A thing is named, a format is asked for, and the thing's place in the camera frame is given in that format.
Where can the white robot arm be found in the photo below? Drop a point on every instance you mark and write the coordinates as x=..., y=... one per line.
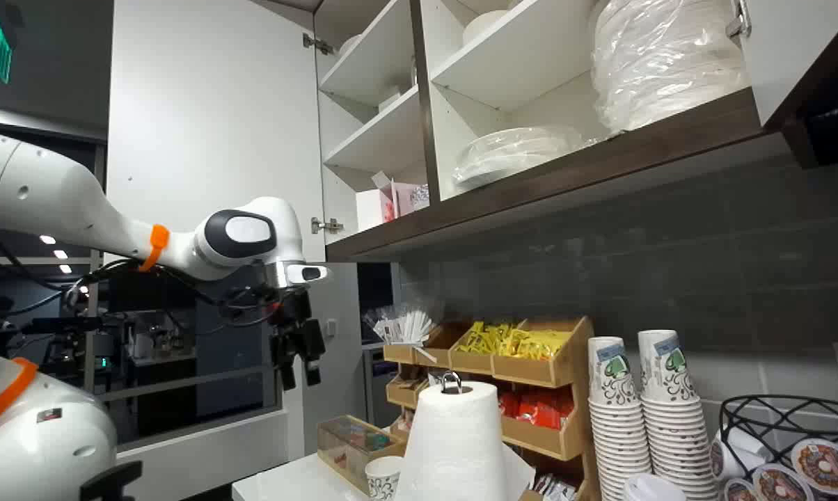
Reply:
x=56, y=442

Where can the white paper towel roll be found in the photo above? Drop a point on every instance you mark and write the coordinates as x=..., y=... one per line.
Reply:
x=455, y=449

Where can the right paper cup stack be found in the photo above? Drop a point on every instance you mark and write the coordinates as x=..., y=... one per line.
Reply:
x=676, y=415

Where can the metal paper towel holder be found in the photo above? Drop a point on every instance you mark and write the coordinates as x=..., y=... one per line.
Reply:
x=453, y=386

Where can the white and red box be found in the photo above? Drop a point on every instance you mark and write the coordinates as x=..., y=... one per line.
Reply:
x=388, y=201

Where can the wooden tea box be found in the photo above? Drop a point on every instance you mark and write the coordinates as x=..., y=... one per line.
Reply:
x=350, y=443

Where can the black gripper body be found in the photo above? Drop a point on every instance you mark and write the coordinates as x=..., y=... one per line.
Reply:
x=296, y=326

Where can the left paper cup stack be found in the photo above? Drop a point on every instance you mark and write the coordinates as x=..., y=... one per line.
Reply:
x=616, y=415

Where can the wooden condiment organizer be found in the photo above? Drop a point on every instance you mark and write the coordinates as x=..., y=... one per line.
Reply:
x=541, y=374

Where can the white plates on shelf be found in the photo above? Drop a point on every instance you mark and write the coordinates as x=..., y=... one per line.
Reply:
x=513, y=151

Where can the white cabinet door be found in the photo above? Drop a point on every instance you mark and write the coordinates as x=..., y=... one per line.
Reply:
x=211, y=105

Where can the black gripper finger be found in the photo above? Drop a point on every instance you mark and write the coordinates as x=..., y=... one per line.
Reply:
x=287, y=378
x=314, y=372

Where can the wrapped white plates stack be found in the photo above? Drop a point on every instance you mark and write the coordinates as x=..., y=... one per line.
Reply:
x=655, y=61

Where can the black wire basket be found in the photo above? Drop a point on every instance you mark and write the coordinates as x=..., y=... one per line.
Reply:
x=779, y=447

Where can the small paper cup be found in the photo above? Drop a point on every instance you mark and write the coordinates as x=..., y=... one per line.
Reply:
x=384, y=478

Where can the paper cup stack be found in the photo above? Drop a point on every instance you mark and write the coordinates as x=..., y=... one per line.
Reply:
x=616, y=415
x=676, y=415

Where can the white upper cabinet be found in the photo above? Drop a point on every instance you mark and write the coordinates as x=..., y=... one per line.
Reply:
x=404, y=86

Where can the white plastic utensils bundle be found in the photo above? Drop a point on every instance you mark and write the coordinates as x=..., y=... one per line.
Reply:
x=407, y=329

